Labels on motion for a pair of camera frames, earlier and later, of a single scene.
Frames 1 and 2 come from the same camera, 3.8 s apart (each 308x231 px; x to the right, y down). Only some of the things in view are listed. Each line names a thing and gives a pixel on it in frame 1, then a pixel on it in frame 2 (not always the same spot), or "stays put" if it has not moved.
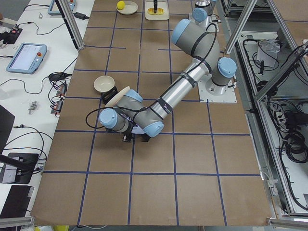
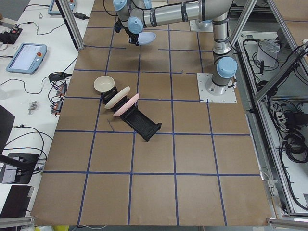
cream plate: [114, 100] stays put
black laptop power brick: [81, 16] stays put
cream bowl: [103, 83] stays put
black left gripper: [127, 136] to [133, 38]
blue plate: [137, 130] to [144, 38]
